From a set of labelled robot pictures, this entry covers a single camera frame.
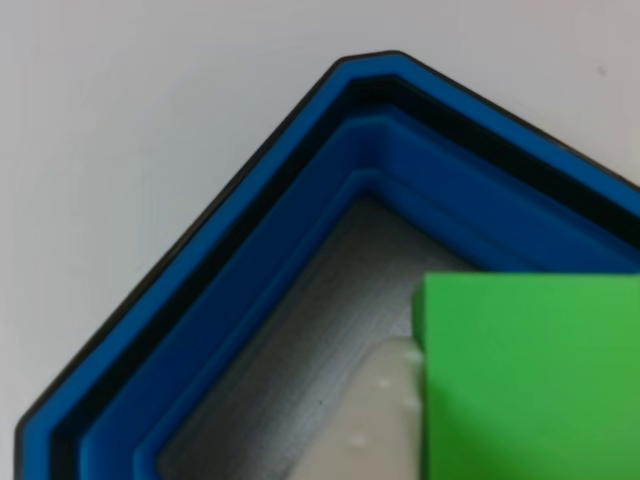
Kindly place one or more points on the blue square box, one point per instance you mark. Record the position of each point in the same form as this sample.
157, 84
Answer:
250, 240

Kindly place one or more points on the green cube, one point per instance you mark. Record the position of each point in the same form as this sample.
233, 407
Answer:
530, 380

